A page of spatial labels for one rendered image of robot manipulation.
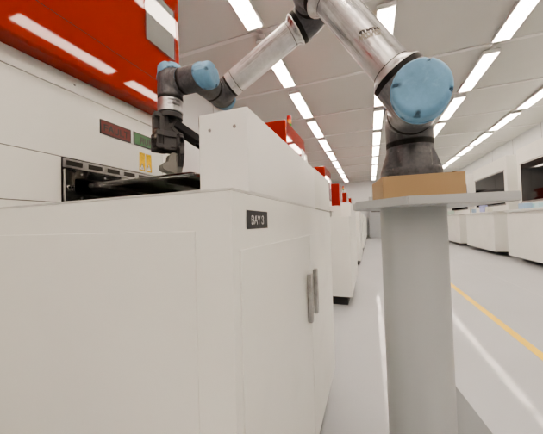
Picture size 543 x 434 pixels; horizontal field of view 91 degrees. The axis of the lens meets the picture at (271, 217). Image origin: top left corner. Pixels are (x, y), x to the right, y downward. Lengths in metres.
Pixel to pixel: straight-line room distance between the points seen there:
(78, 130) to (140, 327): 0.68
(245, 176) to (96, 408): 0.47
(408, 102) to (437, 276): 0.41
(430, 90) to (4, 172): 0.96
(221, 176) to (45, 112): 0.62
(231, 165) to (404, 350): 0.62
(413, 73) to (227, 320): 0.58
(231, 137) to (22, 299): 0.53
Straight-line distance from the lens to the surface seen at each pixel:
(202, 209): 0.40
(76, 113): 1.03
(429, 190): 0.73
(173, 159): 0.87
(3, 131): 0.92
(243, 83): 0.97
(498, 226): 7.04
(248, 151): 0.44
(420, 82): 0.67
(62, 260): 0.63
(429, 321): 0.78
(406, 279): 0.75
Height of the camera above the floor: 0.77
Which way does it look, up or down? 2 degrees up
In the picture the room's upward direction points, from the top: 2 degrees counter-clockwise
